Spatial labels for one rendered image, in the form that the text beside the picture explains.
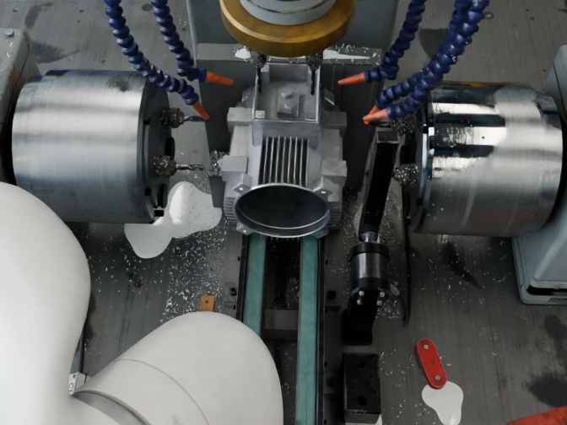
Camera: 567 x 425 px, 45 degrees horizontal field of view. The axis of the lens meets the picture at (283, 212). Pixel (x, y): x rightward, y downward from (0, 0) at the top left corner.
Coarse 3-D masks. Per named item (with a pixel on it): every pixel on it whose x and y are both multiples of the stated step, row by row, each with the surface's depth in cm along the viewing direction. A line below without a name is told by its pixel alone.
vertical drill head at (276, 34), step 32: (224, 0) 89; (256, 0) 86; (288, 0) 85; (320, 0) 86; (352, 0) 89; (256, 32) 86; (288, 32) 86; (320, 32) 86; (256, 64) 93; (320, 64) 93
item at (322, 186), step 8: (248, 88) 114; (248, 96) 113; (328, 96) 113; (248, 104) 114; (328, 104) 113; (240, 176) 104; (248, 176) 104; (232, 184) 105; (240, 184) 103; (248, 184) 104; (320, 184) 103; (328, 184) 104; (240, 192) 105; (320, 192) 104; (328, 192) 104; (240, 224) 114; (240, 232) 115; (248, 232) 115; (320, 232) 114
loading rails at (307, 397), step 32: (256, 256) 116; (320, 256) 115; (224, 288) 124; (256, 288) 113; (320, 288) 112; (256, 320) 110; (288, 320) 118; (320, 320) 109; (320, 352) 106; (320, 384) 103; (320, 416) 101
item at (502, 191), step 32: (448, 96) 103; (480, 96) 103; (512, 96) 103; (544, 96) 105; (416, 128) 109; (448, 128) 100; (480, 128) 100; (512, 128) 100; (544, 128) 101; (416, 160) 108; (448, 160) 100; (480, 160) 99; (512, 160) 99; (544, 160) 100; (416, 192) 107; (448, 192) 101; (480, 192) 101; (512, 192) 101; (544, 192) 102; (416, 224) 108; (448, 224) 106; (480, 224) 105; (512, 224) 105
